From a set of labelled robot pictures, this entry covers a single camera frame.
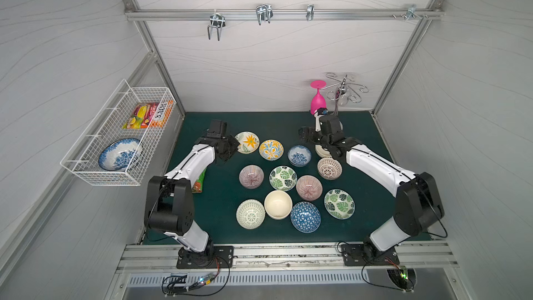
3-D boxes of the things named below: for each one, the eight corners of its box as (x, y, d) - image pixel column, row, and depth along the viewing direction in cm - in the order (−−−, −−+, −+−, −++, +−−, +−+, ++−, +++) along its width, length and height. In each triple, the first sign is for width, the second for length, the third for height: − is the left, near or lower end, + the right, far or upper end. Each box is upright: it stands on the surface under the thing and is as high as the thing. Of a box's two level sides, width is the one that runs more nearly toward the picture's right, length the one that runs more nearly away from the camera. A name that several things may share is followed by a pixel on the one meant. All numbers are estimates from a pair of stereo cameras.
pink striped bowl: (297, 201, 88) (298, 196, 84) (295, 180, 94) (296, 175, 91) (322, 201, 88) (324, 196, 84) (318, 180, 94) (320, 175, 91)
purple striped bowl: (238, 189, 90) (237, 185, 88) (241, 168, 97) (240, 164, 95) (263, 189, 90) (263, 185, 88) (264, 168, 97) (264, 164, 95)
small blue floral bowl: (288, 166, 99) (288, 161, 96) (287, 149, 105) (287, 144, 102) (310, 166, 99) (312, 161, 96) (308, 149, 105) (309, 144, 102)
